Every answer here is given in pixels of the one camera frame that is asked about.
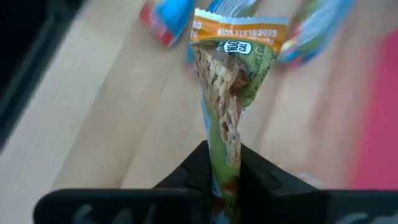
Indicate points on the red plastic bin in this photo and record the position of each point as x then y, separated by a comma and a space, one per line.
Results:
382, 124

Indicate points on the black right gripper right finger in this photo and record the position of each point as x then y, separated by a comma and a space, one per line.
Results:
267, 193

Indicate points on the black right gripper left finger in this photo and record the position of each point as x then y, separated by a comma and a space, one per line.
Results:
199, 174

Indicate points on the black aluminium table frame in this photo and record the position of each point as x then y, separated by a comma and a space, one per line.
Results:
18, 77

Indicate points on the silver candy bar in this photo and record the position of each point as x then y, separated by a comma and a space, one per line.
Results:
314, 31

